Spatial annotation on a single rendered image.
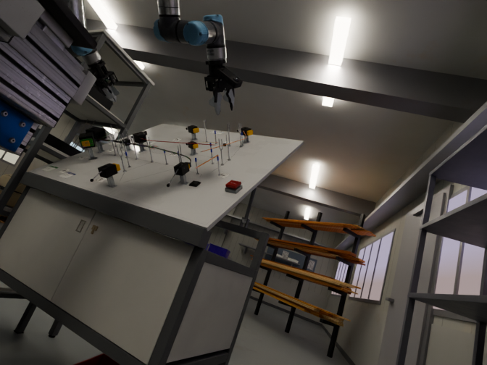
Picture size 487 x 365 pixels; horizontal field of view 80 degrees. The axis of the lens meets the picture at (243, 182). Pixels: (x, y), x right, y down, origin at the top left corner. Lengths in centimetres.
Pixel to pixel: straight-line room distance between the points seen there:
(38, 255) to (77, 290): 33
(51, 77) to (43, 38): 8
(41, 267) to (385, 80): 297
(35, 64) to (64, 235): 90
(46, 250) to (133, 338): 65
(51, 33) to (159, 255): 75
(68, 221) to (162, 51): 259
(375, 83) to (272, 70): 100
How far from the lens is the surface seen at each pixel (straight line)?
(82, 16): 144
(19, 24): 65
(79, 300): 137
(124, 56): 231
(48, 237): 163
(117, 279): 125
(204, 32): 112
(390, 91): 311
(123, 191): 139
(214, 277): 119
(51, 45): 84
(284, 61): 326
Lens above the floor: 78
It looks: 16 degrees up
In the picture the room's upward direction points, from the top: 20 degrees clockwise
